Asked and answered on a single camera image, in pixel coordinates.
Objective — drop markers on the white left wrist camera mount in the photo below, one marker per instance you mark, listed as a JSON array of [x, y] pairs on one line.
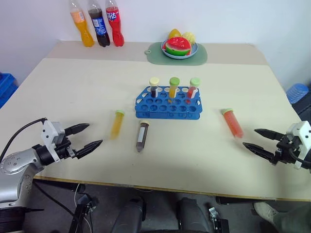
[[47, 136]]

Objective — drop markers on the grey-green trouser leg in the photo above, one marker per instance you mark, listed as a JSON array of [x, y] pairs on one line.
[[291, 222]]

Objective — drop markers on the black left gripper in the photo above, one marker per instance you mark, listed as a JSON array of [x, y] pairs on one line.
[[63, 148]]

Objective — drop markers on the red soda bottle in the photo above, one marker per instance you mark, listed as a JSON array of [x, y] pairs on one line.
[[116, 26]]

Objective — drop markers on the blue ribbed plastic stack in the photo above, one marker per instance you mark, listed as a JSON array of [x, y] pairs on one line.
[[297, 93]]

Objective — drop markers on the dark liquid tube cream cap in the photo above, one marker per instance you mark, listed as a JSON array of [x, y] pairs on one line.
[[154, 91], [142, 136]]

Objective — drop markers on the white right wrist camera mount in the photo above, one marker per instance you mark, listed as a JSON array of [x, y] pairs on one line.
[[303, 133]]

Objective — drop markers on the black wheeled stand frame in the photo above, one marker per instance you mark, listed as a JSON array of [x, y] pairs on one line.
[[81, 211]]

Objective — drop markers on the yellow toy mango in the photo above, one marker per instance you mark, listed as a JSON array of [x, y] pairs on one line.
[[175, 33]]

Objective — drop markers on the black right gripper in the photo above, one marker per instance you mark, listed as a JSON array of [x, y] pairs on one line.
[[286, 150]]

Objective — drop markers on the blue plastic crate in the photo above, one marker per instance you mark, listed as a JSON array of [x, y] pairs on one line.
[[7, 89]]

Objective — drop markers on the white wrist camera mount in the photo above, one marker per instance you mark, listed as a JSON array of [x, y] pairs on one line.
[[303, 133], [47, 136]]

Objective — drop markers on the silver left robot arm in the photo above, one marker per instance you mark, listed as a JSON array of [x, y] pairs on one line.
[[17, 162]]

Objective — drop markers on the black caster with metal bracket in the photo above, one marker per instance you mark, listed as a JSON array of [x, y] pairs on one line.
[[218, 222]]

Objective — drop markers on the yellow liquid tube green cap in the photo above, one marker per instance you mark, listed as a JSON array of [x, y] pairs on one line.
[[173, 91], [116, 126]]

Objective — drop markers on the red liquid tube green cap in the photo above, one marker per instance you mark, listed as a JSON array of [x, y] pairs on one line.
[[233, 123], [192, 91]]

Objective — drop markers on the light blue plate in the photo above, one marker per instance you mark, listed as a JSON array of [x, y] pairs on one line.
[[195, 49]]

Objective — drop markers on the toy watermelon slice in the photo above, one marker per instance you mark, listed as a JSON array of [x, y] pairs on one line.
[[177, 46]]

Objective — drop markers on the orange soda bottle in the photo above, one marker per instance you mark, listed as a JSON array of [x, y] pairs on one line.
[[85, 31]]

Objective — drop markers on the black table frame beam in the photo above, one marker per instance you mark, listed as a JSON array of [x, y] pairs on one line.
[[243, 200]]

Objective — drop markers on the white shoe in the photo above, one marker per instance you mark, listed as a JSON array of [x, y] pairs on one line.
[[266, 212]]

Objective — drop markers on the green cutting mat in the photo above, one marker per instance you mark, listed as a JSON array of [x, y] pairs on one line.
[[201, 58]]

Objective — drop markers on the pale yellow bumpy toy fruit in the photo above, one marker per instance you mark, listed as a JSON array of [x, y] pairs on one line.
[[189, 37]]

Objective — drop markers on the dark rounded shape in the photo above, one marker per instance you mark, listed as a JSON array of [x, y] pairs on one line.
[[193, 216], [130, 216]]

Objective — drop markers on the cola bottle blue label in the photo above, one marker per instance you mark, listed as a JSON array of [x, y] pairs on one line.
[[100, 26]]

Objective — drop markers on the blue test tube rack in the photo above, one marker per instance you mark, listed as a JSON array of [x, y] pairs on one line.
[[160, 107]]

